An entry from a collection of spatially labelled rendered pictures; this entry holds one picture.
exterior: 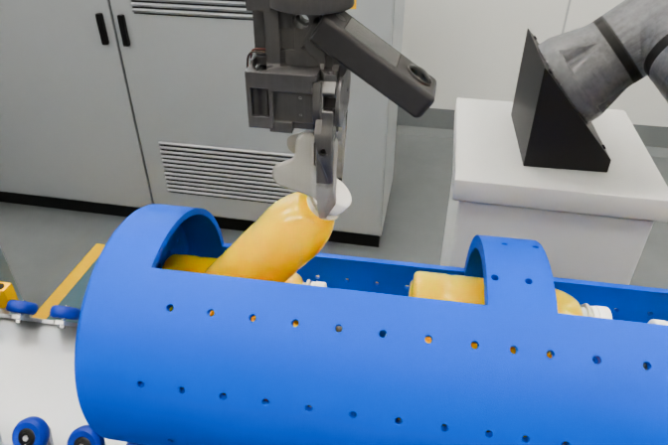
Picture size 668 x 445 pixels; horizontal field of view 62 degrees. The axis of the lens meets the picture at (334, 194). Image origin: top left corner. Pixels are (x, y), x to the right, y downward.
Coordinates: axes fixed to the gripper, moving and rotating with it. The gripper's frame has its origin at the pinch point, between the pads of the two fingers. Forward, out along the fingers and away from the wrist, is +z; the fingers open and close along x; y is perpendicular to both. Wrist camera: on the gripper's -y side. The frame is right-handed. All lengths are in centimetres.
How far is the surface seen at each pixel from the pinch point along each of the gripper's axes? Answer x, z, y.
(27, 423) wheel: 10.3, 32.0, 36.9
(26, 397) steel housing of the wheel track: 4, 37, 43
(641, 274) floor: -153, 128, -111
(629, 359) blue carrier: 8.9, 8.6, -28.3
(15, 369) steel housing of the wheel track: -1, 37, 48
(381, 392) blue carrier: 12.8, 13.0, -6.7
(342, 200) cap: 0.8, 0.0, -1.0
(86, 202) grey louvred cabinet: -158, 124, 147
